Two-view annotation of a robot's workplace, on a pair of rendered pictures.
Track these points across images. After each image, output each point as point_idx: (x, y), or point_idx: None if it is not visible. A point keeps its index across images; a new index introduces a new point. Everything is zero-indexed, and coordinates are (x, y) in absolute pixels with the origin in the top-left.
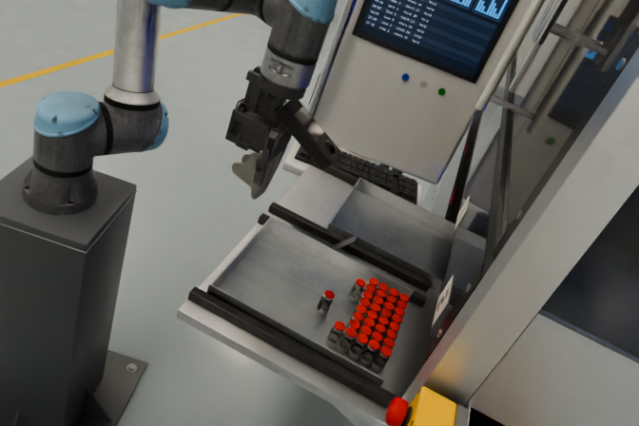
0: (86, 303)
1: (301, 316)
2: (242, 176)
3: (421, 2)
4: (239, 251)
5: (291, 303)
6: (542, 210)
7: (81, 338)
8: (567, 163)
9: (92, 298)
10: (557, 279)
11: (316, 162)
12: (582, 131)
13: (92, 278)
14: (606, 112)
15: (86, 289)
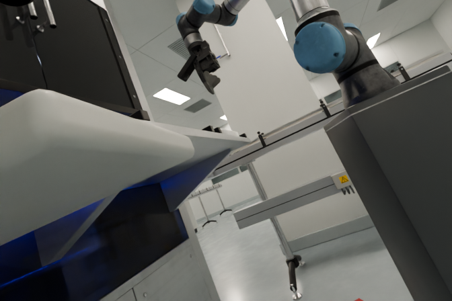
0: (356, 185)
1: None
2: (216, 83)
3: None
4: (227, 130)
5: None
6: (142, 90)
7: (377, 224)
8: (134, 79)
9: (364, 191)
10: None
11: (187, 78)
12: (130, 72)
13: (348, 165)
14: (132, 68)
15: (346, 168)
